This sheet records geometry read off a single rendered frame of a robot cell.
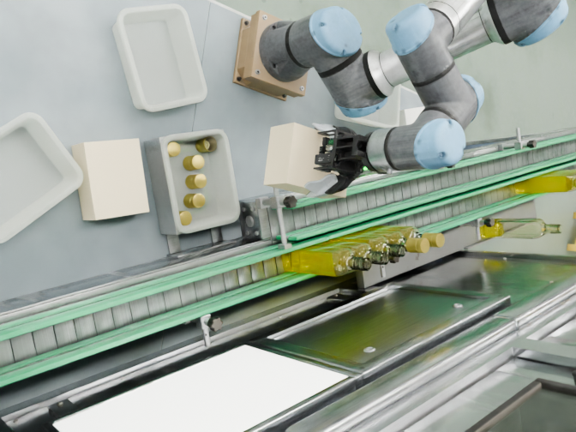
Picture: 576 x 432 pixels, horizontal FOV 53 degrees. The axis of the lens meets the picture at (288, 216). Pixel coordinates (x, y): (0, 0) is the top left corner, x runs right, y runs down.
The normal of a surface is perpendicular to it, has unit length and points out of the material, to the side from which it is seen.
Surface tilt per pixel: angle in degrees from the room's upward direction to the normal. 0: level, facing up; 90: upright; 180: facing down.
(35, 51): 0
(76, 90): 0
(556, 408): 90
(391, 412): 90
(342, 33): 9
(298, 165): 0
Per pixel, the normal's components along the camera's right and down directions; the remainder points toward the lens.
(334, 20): 0.53, -0.10
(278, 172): -0.77, -0.15
